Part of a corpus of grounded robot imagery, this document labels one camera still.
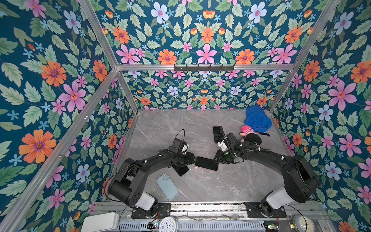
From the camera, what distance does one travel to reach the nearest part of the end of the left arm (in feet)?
2.38

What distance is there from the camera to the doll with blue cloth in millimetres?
997

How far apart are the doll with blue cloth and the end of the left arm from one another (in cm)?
41
